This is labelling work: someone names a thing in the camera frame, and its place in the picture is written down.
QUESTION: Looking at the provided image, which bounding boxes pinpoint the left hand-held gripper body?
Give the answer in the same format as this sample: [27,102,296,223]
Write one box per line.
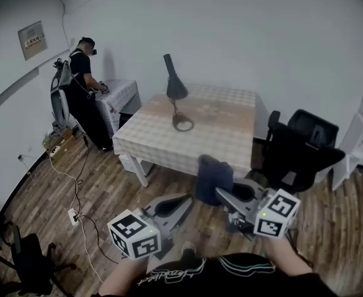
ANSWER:
[107,208,182,261]

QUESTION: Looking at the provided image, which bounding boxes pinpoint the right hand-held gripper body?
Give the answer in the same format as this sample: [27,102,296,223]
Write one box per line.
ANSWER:
[227,189,302,241]

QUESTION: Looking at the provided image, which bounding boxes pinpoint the dark blue cloth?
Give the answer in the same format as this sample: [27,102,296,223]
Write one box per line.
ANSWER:
[196,154,235,207]

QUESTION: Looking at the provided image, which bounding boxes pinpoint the black desk lamp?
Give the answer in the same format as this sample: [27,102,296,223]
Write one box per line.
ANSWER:
[164,53,195,132]

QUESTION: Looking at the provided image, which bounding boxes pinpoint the person's right forearm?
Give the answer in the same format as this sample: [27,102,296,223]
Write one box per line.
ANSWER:
[261,235,313,275]

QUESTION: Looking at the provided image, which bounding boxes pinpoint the person's left forearm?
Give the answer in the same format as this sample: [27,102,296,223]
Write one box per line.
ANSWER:
[98,252,158,297]

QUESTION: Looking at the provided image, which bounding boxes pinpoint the small table with checked cloth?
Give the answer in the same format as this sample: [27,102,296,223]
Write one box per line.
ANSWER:
[94,79,142,136]

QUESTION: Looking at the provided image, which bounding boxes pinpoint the person's grey shoe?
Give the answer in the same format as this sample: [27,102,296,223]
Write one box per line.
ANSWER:
[181,241,198,260]

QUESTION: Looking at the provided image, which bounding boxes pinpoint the black mesh office chair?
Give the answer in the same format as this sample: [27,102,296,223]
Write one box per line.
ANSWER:
[251,109,346,194]

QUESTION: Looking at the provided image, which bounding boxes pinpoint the white drawer cabinet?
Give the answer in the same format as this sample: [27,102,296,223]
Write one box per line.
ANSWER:
[118,153,154,178]

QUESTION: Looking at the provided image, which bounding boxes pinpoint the table with checked tablecloth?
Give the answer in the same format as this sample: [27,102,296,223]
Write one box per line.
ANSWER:
[112,84,258,188]

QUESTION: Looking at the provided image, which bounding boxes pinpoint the person's black printed shirt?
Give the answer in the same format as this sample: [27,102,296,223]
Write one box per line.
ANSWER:
[128,252,340,297]

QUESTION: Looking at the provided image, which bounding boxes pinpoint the cardboard boxes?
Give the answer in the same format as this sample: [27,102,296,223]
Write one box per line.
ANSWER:
[43,128,77,161]

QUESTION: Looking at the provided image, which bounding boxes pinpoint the white oval appliance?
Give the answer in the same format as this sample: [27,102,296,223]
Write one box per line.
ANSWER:
[50,85,71,128]

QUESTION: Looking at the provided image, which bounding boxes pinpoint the black floor cable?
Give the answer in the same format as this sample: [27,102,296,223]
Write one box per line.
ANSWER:
[74,134,120,265]

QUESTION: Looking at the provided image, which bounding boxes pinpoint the white floor cable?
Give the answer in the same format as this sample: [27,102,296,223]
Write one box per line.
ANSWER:
[49,155,104,283]

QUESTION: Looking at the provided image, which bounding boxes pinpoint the grey wall cable duct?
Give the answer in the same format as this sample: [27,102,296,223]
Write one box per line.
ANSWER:
[0,67,40,124]

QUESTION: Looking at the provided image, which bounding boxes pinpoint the grey wall electrical panel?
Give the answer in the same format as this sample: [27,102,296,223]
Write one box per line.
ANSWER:
[17,20,48,61]

